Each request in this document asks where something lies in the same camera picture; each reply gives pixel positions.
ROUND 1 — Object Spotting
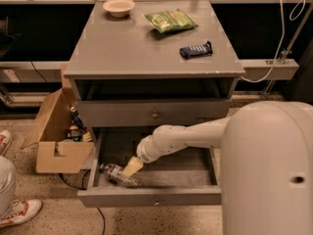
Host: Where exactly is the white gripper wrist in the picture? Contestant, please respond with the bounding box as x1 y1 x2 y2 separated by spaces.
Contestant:
122 135 162 177

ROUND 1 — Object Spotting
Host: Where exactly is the clear plastic water bottle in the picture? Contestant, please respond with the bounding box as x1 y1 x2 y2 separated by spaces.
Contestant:
99 164 141 187

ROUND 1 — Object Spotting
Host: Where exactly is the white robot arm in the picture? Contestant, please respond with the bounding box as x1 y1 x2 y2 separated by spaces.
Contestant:
123 101 313 235

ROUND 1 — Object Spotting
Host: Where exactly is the open grey lower drawer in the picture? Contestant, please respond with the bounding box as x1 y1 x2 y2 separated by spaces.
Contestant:
78 127 221 208

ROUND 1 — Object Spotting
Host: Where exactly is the closed grey upper drawer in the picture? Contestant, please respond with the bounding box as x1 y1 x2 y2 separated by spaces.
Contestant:
76 100 231 127

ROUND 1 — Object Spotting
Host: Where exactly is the dark bottle in box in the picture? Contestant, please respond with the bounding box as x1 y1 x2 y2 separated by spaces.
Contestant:
69 107 85 129

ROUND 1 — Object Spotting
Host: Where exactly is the cardboard box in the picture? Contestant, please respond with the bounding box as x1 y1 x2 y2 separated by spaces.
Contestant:
22 89 94 173

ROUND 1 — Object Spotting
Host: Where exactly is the grey wooden cabinet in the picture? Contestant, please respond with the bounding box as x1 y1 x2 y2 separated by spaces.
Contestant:
63 0 246 155

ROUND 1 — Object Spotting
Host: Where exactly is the white trouser leg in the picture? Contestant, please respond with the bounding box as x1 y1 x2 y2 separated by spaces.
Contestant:
0 157 16 217

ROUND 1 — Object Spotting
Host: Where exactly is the dark blue snack bar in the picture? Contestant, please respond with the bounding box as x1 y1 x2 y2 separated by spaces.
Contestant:
179 41 213 60

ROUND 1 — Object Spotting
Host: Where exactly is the green chip bag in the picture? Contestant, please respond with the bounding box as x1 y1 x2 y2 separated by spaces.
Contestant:
145 10 198 33

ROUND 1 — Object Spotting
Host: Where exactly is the beige bowl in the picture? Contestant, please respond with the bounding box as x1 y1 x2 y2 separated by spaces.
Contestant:
103 0 135 19

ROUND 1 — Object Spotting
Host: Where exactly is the black floor cable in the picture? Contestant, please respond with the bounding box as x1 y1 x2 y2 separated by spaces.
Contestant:
58 169 107 235

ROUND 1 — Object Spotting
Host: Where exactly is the white cable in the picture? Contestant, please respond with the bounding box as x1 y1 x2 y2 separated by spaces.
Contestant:
240 0 307 84

